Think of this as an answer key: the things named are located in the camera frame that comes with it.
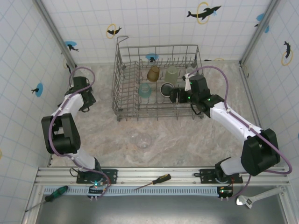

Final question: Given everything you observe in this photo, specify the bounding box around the aluminium mounting rail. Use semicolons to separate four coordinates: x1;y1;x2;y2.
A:
34;166;290;187

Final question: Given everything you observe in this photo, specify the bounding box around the grey wire dish rack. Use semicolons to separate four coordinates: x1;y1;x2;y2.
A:
111;35;210;122

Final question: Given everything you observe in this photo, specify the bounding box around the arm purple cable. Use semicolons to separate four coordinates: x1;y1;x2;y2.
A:
48;67;112;199
188;66;292;200

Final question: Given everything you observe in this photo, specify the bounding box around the black controller board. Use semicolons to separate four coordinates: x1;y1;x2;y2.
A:
87;182;105;201
217;186;234;201

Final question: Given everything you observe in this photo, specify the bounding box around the green black handled screwdriver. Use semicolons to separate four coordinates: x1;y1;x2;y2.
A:
25;186;69;212

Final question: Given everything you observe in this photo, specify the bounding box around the aluminium corner post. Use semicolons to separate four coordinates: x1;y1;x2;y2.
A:
35;0;78;70
238;0;281;65

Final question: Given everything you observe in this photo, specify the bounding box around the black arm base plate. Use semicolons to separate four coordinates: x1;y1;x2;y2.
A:
199;168;243;185
76;168;118;185

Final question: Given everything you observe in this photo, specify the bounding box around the clear stemless glass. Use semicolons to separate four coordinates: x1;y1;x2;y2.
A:
129;130;153;149

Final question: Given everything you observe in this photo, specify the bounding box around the pale green dimpled cup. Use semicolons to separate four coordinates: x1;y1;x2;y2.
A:
164;65;179;85

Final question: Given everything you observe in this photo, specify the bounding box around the blue patches sticker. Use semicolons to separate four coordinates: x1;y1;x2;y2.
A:
254;13;271;33

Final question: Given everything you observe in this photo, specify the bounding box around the amber plastic cup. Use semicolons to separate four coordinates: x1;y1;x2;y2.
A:
146;66;161;83

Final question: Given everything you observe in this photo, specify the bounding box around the black cup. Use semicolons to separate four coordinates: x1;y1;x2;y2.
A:
160;83;175;97

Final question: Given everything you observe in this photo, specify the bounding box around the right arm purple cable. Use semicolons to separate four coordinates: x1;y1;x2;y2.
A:
188;66;292;200

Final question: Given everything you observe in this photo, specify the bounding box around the large dolphin yellow ring sticker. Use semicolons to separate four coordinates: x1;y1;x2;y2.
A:
186;1;222;25

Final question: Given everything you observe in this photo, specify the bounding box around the blue disc shark sticker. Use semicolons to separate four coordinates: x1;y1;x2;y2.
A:
64;41;79;52

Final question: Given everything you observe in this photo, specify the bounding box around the aluminium frame cross bar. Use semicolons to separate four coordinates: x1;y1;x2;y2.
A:
75;60;242;68

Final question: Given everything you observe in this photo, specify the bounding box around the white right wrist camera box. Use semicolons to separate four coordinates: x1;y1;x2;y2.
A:
183;73;193;92

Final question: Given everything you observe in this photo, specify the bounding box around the silver adjustable wrench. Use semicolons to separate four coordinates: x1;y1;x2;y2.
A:
235;186;286;209

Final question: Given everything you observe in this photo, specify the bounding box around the teal translucent plastic cup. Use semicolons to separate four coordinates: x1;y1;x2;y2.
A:
138;83;152;99

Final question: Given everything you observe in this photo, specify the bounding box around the seahorse yellow ring sticker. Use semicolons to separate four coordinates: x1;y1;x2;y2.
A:
281;41;294;67

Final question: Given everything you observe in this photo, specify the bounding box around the small dolphin yellow ring sticker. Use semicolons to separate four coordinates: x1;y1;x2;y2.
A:
106;23;123;39

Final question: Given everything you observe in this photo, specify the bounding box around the white slotted cable duct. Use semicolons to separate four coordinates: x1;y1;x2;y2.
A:
43;186;221;196

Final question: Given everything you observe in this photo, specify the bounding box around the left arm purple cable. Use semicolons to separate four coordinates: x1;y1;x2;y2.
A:
48;67;112;199

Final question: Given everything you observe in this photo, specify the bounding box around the blue disc small fish sticker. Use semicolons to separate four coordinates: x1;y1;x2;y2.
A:
31;83;44;97

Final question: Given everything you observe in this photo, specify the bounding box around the yellow black handled screwdriver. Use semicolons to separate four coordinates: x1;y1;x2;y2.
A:
133;174;172;191

